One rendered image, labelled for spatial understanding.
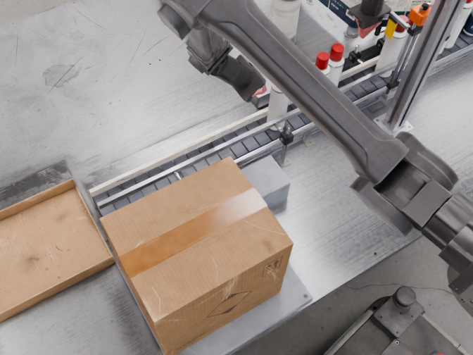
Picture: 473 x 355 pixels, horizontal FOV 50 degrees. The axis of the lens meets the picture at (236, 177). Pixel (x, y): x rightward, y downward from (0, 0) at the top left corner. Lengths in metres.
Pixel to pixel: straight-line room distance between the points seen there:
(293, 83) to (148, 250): 0.49
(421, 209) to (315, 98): 0.19
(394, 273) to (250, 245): 1.37
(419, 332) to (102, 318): 1.14
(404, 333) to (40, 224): 1.26
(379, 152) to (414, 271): 1.68
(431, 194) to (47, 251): 0.96
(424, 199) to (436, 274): 1.69
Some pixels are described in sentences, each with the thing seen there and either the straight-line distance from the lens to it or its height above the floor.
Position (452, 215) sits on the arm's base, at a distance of 0.65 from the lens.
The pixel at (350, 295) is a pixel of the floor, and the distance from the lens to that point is 2.18.
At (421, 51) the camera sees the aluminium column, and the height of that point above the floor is 1.12.
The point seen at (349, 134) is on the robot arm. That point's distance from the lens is 0.64.
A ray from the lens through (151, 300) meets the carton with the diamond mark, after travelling 0.93.
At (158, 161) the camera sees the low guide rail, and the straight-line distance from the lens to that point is 1.32.
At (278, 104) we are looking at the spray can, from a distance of 1.34.
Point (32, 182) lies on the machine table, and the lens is 1.47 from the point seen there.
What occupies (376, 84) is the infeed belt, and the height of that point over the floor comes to 0.88.
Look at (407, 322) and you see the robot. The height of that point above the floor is 0.28.
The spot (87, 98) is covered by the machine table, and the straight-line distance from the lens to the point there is 1.61.
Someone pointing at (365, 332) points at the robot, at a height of 0.24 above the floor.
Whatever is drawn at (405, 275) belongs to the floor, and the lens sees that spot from 2.29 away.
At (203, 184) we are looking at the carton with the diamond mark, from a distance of 1.03.
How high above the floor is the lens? 2.00
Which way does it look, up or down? 57 degrees down
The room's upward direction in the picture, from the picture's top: 3 degrees clockwise
